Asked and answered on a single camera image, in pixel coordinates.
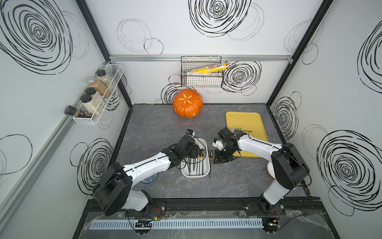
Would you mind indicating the spice jar black lid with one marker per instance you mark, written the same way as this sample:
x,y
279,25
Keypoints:
x,y
94,94
104,77

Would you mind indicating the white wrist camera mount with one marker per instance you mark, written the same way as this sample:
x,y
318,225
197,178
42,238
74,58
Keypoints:
x,y
218,143
190,132

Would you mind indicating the aluminium wall rail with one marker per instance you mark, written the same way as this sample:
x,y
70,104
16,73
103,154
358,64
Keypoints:
x,y
200,58
24,165

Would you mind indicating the spice jar brown contents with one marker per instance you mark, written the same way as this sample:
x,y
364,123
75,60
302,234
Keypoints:
x,y
100,87

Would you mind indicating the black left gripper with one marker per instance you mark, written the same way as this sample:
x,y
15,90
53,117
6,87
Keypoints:
x,y
194,151

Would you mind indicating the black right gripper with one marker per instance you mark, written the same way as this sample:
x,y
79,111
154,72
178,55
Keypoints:
x,y
218,159

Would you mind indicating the yellow tube package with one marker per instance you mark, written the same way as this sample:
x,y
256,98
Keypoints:
x,y
212,68

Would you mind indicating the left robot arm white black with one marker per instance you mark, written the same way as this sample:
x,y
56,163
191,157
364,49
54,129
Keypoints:
x,y
113,191

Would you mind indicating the aluminium wall rail left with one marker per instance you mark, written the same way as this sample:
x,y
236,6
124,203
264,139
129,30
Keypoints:
x,y
24,165

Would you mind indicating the white plastic storage box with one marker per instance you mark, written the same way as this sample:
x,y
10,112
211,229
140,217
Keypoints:
x,y
190,167

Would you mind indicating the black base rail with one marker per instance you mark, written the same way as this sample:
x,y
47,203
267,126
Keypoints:
x,y
250,206

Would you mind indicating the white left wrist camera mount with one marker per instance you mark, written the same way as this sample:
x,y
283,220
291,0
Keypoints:
x,y
190,132

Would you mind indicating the orange pumpkin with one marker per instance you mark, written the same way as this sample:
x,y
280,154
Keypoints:
x,y
188,103

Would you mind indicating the blue patterned bowl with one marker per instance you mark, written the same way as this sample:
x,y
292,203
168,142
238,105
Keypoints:
x,y
149,179

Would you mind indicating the black corner frame post right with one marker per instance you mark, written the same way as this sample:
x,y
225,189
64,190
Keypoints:
x,y
316,21

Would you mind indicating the black corner frame post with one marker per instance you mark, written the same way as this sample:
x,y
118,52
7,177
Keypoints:
x,y
86,13
316,21

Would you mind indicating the black wire wall basket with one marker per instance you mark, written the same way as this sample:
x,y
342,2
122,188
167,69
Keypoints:
x,y
200,80

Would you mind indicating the grey slotted cable duct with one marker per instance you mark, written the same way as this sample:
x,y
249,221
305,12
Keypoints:
x,y
243,223

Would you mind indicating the spice jar white contents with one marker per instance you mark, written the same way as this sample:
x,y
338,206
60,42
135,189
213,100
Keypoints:
x,y
91,104

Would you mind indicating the aluminium wall rail back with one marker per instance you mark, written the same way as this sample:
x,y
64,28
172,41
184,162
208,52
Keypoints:
x,y
200,58

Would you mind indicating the dark sauce bottle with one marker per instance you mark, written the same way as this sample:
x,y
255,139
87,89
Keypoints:
x,y
77,112

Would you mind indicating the clear acrylic spice shelf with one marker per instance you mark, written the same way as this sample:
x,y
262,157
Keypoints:
x,y
101,96

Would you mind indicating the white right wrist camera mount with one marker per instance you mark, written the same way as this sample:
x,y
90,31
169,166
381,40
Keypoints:
x,y
218,143

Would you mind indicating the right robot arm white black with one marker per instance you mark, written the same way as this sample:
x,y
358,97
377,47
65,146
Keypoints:
x,y
287,164

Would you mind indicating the black corner frame post left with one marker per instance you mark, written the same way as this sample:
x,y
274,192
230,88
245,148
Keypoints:
x,y
86,13

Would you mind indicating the yellow tray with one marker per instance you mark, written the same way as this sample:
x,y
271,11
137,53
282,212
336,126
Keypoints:
x,y
249,122

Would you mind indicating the green snack packet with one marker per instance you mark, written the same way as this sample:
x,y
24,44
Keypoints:
x,y
235,129

